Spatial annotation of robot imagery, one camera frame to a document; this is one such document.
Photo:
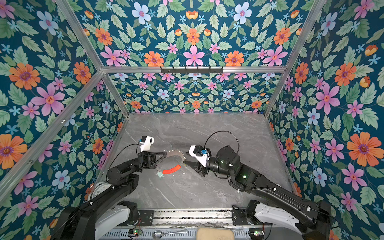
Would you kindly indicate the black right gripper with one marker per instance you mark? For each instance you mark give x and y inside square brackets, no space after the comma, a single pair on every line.
[198,168]

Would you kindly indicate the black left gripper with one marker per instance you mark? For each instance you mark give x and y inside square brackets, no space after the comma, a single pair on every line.
[145,161]

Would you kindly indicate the large keyring with red grip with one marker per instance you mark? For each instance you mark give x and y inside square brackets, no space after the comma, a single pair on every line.
[172,163]

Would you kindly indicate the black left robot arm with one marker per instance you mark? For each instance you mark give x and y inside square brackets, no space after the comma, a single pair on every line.
[107,208]

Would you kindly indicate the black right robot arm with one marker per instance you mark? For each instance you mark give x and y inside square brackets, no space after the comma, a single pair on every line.
[310,219]

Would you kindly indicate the round white alarm clock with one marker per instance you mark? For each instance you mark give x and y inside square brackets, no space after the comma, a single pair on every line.
[98,189]

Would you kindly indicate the beige foam pad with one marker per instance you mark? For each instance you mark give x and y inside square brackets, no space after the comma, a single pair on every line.
[204,233]

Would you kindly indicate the metal spoon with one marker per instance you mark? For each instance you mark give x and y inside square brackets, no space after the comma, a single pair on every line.
[159,234]

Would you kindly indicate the aluminium horizontal back bar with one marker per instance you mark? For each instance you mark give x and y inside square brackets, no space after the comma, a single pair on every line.
[258,69]

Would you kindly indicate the aluminium left diagonal bar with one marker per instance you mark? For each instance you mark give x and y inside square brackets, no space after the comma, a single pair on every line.
[21,168]

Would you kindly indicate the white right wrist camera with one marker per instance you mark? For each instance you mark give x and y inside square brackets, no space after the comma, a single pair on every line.
[195,151]

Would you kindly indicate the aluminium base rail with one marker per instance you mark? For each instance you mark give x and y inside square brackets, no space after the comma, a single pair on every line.
[226,217]

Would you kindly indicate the black hook rail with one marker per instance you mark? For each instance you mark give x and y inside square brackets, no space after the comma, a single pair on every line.
[190,70]

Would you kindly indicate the aluminium frame post back left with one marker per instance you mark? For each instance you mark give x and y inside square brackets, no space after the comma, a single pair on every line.
[78,30]

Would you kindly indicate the aluminium frame post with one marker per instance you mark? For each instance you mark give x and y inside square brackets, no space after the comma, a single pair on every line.
[314,12]
[78,30]

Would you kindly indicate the aluminium frame post back right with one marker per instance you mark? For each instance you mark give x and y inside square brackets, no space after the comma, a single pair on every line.
[314,12]

